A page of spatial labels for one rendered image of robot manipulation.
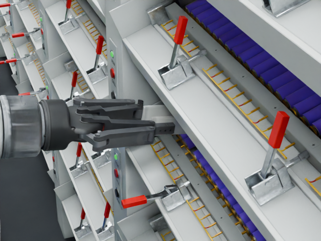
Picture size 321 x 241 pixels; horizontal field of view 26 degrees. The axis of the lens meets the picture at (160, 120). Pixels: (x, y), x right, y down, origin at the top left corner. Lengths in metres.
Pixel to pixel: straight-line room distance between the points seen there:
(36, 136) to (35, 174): 1.47
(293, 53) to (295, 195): 0.17
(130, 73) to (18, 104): 0.21
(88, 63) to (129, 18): 0.40
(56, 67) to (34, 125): 0.88
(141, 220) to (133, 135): 0.29
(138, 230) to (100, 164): 0.25
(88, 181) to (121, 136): 0.77
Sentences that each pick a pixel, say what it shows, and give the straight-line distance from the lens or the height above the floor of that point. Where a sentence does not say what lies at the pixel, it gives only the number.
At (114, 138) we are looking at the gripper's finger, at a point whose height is 0.83.
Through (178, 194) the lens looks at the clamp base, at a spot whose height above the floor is 0.76.
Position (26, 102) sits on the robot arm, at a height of 0.89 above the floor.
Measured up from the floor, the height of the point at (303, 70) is 1.10.
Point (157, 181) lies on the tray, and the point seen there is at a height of 0.74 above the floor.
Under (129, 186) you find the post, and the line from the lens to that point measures 1.21.
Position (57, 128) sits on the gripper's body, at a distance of 0.99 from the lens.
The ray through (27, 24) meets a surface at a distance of 2.23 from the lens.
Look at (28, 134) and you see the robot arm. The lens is 0.98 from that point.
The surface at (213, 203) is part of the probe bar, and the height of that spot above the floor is 0.78.
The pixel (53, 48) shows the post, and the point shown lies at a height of 0.62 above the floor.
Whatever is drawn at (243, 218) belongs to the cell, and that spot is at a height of 0.78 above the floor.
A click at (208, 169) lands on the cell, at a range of 1.02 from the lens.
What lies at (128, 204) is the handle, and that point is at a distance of 0.99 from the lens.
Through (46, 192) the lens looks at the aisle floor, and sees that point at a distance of 2.35.
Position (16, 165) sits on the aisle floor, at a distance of 2.51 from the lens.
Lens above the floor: 1.35
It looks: 30 degrees down
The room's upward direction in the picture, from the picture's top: straight up
